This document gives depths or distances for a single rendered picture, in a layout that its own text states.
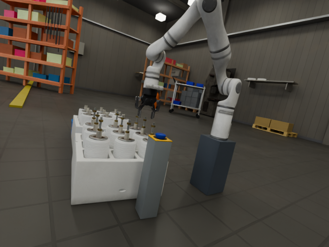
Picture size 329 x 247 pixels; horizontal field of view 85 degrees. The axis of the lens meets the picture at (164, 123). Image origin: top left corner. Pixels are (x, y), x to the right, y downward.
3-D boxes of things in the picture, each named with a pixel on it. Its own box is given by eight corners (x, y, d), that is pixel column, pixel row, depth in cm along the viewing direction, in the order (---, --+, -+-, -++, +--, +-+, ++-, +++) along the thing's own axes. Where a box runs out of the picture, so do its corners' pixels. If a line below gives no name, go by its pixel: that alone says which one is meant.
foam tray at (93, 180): (136, 162, 120) (141, 137, 118) (161, 196, 87) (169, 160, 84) (71, 163, 102) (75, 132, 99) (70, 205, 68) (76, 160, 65)
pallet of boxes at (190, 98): (205, 113, 879) (211, 89, 861) (194, 112, 832) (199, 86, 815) (189, 110, 974) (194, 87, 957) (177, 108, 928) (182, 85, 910)
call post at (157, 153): (150, 206, 77) (164, 136, 73) (156, 216, 71) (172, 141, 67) (134, 208, 74) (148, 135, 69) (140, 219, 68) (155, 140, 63)
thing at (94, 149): (98, 171, 84) (103, 134, 81) (108, 180, 78) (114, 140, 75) (77, 175, 77) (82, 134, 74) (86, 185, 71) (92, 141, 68)
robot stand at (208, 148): (205, 180, 115) (216, 135, 110) (223, 191, 104) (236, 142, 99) (189, 183, 107) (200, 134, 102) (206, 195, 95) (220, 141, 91)
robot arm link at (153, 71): (153, 79, 98) (142, 76, 91) (158, 50, 95) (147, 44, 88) (163, 81, 94) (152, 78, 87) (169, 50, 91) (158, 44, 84)
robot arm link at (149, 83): (146, 87, 84) (148, 74, 83) (139, 86, 94) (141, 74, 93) (163, 91, 88) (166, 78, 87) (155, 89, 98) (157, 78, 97)
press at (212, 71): (230, 120, 767) (244, 65, 733) (214, 118, 706) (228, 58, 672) (208, 114, 863) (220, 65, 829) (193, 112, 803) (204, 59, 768)
